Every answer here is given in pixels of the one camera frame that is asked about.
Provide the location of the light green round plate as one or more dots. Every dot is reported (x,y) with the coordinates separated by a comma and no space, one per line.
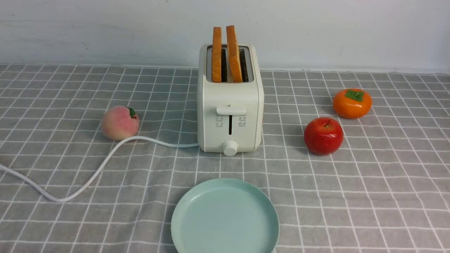
(224,216)

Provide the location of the white two-slot toaster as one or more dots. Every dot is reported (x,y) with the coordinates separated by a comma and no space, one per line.
(229,115)

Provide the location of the toasted bread slice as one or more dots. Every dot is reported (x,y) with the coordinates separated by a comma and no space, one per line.
(216,55)
(234,55)

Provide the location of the orange persimmon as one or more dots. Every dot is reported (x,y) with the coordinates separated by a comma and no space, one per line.
(352,103)

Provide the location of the grey checkered tablecloth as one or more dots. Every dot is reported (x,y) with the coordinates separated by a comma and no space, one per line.
(386,189)

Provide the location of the pink peach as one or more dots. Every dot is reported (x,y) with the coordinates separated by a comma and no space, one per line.
(119,123)

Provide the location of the red apple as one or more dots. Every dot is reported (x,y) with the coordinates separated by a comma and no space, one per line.
(323,136)

